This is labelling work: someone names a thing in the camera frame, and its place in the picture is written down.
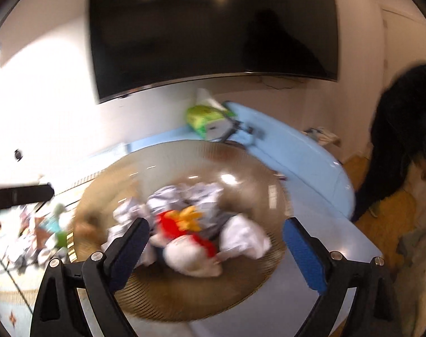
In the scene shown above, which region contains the white chicken plush red comb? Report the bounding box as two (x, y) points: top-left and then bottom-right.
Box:
(151, 205), (222, 278)

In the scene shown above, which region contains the large paper pile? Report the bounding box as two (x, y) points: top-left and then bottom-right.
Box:
(101, 183), (235, 250)

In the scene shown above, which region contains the brown ribbed glass bowl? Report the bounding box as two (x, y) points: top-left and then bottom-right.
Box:
(69, 140), (292, 322)

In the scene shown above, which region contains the person in black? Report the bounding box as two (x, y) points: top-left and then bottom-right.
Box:
(351, 63), (426, 223)

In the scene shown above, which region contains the green tissue pack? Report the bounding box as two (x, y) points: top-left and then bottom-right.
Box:
(185, 88), (236, 141)

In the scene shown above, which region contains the black wall monitor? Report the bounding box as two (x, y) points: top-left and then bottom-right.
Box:
(88, 0), (338, 102)

